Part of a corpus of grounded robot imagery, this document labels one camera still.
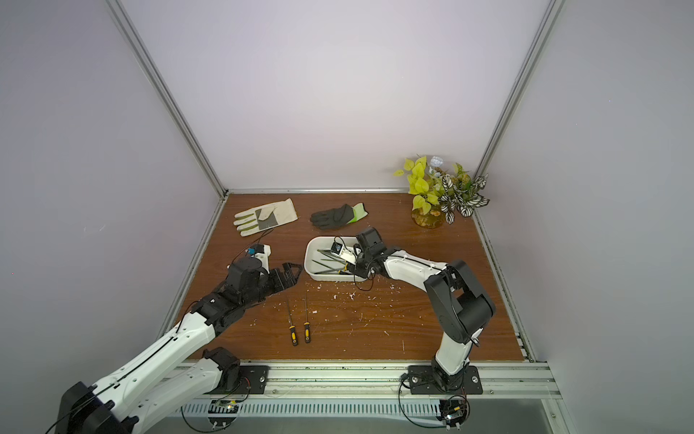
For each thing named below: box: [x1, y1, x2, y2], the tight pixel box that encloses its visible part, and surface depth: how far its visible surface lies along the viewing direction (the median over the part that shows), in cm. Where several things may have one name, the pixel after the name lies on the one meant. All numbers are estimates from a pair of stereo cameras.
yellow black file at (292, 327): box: [287, 296, 299, 347], surface depth 82 cm
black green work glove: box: [309, 202, 369, 230], surface depth 112 cm
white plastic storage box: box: [303, 235, 367, 283], surface depth 97 cm
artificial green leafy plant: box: [393, 156, 490, 225], surface depth 92 cm
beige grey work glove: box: [233, 198, 299, 237], surface depth 114 cm
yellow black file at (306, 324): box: [303, 289, 311, 344], surface depth 83 cm
